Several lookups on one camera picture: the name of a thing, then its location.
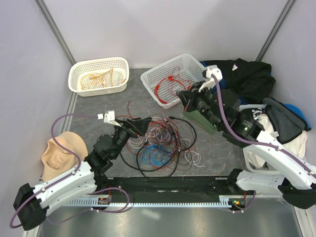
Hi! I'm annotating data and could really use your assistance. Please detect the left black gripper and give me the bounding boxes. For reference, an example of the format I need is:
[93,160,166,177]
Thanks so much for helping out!
[112,117,152,159]

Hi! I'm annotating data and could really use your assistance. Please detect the white thin cable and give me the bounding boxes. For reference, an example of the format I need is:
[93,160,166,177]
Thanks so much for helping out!
[125,118,205,168]

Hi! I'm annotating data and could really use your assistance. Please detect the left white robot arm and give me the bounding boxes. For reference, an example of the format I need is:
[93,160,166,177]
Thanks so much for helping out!
[9,113,152,231]

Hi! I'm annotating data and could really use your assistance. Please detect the blue cloth item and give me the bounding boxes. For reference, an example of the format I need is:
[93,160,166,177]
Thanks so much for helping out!
[284,104,311,130]

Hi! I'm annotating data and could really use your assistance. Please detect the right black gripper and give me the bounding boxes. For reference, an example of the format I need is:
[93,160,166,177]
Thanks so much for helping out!
[177,80,224,129]

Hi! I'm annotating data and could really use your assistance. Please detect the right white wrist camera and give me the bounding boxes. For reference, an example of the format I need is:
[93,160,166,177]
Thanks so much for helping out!
[198,65,223,92]

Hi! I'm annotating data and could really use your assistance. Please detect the yellow thin wire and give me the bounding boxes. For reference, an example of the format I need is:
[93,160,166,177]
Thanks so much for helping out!
[79,71,124,90]
[81,71,124,90]

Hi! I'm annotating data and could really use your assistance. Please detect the green plastic tray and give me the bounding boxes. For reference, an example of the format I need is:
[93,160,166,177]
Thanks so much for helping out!
[183,110,217,135]

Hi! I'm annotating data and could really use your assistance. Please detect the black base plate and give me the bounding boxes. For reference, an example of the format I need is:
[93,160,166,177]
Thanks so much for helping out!
[96,176,244,201]

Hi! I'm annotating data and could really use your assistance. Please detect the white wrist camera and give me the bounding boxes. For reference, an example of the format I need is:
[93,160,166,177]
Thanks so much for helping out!
[198,65,223,92]
[97,110,119,126]

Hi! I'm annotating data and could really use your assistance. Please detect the black and blue jacket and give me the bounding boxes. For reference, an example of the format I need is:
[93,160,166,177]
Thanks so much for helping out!
[201,58,276,104]

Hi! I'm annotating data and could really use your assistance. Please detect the black thick cable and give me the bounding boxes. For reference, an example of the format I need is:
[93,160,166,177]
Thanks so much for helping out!
[118,116,198,182]

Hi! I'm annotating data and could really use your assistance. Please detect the grey black-trimmed garment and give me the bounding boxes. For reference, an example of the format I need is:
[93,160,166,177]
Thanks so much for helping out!
[263,97,311,144]

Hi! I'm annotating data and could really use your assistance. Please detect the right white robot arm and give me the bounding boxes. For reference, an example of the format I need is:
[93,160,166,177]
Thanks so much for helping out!
[176,83,316,209]

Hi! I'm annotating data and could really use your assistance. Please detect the white perforated basket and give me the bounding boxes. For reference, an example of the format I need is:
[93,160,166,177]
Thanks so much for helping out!
[141,53,204,109]
[68,57,129,97]

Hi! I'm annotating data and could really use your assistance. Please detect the yellow ethernet cable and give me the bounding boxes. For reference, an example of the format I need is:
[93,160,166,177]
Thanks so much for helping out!
[90,68,127,87]

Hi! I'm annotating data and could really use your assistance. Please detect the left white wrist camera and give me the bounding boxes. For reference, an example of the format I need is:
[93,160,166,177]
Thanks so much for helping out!
[97,110,119,126]

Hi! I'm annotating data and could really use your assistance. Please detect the dark red thin wire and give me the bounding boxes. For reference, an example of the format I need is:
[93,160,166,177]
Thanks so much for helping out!
[116,101,139,121]

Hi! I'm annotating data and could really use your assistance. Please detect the beige bucket hat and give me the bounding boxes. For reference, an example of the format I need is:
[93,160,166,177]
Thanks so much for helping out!
[41,131,88,182]

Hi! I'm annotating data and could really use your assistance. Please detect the red ethernet cable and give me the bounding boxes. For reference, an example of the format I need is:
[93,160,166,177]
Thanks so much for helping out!
[167,75,192,91]
[154,76,181,104]

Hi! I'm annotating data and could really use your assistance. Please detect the blue thin cable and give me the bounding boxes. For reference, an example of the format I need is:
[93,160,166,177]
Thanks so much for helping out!
[141,145,173,167]

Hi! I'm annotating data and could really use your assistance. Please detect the grey slotted cable duct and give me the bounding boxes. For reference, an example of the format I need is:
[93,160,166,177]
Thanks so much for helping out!
[65,196,241,208]

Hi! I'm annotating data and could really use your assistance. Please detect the white cloth garment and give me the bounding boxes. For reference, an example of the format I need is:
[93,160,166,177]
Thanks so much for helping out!
[247,114,307,170]

